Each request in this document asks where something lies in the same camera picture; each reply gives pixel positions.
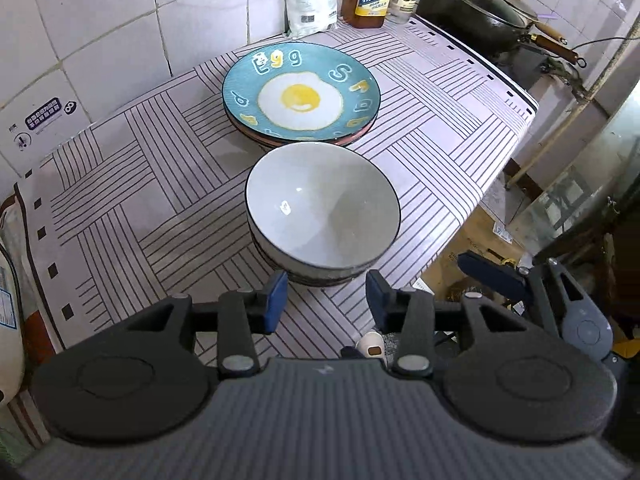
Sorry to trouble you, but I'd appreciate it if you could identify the blue fried egg plate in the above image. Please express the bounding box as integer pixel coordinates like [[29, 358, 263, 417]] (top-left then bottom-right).
[[221, 42, 382, 140]]

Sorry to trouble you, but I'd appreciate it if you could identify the white ribbed bowl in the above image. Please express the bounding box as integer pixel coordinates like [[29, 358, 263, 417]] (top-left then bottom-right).
[[247, 218, 378, 278], [260, 255, 367, 288]]

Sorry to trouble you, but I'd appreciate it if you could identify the red striped cloth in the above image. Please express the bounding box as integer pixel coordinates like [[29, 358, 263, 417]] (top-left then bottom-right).
[[1, 195, 55, 462]]

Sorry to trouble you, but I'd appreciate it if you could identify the white rice cooker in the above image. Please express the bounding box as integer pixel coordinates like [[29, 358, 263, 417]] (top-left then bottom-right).
[[0, 245, 25, 408]]

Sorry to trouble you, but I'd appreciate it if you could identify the black wok with lid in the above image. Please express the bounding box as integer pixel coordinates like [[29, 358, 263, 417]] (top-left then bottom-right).
[[416, 0, 587, 67]]

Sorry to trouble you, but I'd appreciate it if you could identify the white salt bag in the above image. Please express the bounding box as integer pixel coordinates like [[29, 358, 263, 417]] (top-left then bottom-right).
[[285, 0, 337, 39]]

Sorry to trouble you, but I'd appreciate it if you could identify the blue wall sticker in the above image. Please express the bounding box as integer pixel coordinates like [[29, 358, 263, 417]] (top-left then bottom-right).
[[24, 98, 62, 131]]

